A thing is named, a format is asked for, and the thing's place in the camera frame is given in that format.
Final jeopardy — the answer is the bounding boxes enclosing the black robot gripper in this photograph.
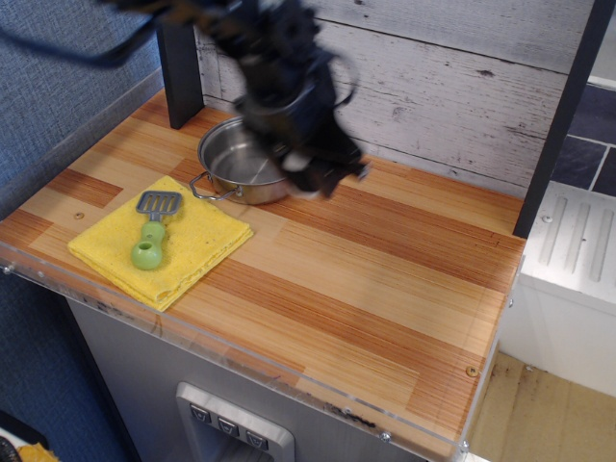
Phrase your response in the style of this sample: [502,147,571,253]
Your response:
[238,66,369,197]

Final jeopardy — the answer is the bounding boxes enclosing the plush sushi roll toy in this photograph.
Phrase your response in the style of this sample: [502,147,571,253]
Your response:
[288,152,320,200]

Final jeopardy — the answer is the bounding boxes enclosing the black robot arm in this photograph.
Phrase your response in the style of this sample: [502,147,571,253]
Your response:
[113,1,367,197]

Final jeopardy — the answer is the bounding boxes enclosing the stainless steel pot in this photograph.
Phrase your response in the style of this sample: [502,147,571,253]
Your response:
[189,117,291,205]

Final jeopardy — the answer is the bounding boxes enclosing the yellow folded cloth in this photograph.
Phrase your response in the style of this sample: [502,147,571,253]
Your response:
[68,176,252,311]

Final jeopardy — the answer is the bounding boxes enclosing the green grey toy spatula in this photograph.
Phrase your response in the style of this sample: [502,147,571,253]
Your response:
[131,190,182,270]

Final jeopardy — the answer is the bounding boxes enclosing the clear acrylic front guard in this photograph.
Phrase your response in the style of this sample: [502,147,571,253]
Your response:
[0,243,526,458]

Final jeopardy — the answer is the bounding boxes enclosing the silver dispenser panel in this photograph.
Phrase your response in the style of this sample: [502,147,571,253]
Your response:
[175,381,296,461]

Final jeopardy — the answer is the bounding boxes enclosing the white ribbed side cabinet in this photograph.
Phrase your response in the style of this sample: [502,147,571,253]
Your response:
[500,182,615,396]

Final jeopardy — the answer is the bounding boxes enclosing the yellow object bottom corner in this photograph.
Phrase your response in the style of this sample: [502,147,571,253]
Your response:
[16,445,60,462]

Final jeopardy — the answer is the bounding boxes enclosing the dark grey left post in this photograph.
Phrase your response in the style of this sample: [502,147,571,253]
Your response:
[157,25,204,129]

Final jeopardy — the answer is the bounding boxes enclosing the dark grey post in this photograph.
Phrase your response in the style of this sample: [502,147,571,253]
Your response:
[513,0,615,239]
[157,25,204,129]

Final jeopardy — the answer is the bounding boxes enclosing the dark grey right post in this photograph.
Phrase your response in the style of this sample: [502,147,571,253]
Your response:
[513,0,615,239]

